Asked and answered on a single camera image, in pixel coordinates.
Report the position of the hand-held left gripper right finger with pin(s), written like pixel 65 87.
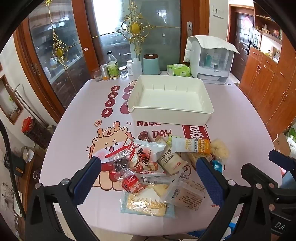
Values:
pixel 210 183

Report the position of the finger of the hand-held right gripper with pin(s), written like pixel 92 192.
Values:
pixel 281 160
pixel 259 173

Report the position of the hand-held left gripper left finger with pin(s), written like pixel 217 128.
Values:
pixel 89 179

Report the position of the small blue packet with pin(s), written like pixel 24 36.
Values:
pixel 217 165

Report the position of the golden crisp cake packet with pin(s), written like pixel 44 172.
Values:
pixel 193 157

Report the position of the puffed rice cake packet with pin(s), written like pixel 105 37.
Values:
pixel 219 148

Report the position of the small red snack packet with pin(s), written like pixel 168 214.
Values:
pixel 130 183

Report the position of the orange white oat bar packet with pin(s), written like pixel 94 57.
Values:
pixel 185 144

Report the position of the cream bread packet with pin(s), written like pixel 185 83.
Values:
pixel 170 160

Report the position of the white cake packet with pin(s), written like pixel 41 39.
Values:
pixel 152 180

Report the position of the small green packet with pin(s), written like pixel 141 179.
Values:
pixel 170 139

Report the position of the blue-edged cake packet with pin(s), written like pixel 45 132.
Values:
pixel 144 205

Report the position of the white red snack packet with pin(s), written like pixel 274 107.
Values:
pixel 148 153

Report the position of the dark red candy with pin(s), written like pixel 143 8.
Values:
pixel 143 135

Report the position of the white plastic bin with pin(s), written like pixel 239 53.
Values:
pixel 171 99

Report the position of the cardboard box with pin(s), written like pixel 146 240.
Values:
pixel 281 142

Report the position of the wooden cabinet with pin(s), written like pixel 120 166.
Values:
pixel 270 88

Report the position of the red container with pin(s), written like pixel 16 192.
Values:
pixel 27 124

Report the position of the glass cup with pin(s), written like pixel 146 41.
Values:
pixel 97 76

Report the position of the metal can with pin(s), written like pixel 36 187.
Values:
pixel 104 71

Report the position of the small glass jar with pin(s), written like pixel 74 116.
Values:
pixel 123 72

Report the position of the white countertop sterilizer cabinet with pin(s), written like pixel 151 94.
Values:
pixel 212 69

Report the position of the glass bottle green label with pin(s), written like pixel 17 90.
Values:
pixel 112 67

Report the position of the green tissue pack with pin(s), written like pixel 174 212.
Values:
pixel 179 70

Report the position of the glass door gold ornament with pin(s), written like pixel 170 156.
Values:
pixel 57 64
pixel 157 30

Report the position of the white pill bottle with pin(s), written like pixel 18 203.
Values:
pixel 130 68

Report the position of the white squeeze bottle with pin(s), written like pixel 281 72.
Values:
pixel 137 66

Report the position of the teal canister brown lid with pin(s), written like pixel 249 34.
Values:
pixel 151 64

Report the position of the dark wooden entry door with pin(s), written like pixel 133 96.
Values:
pixel 241 34

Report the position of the white quilted cloth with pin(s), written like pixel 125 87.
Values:
pixel 208 42

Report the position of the wooden wall frame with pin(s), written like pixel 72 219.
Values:
pixel 7 88

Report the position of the wooden wall shelf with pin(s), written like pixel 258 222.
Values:
pixel 268 32

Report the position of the white wall switch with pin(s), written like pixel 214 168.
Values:
pixel 218 11

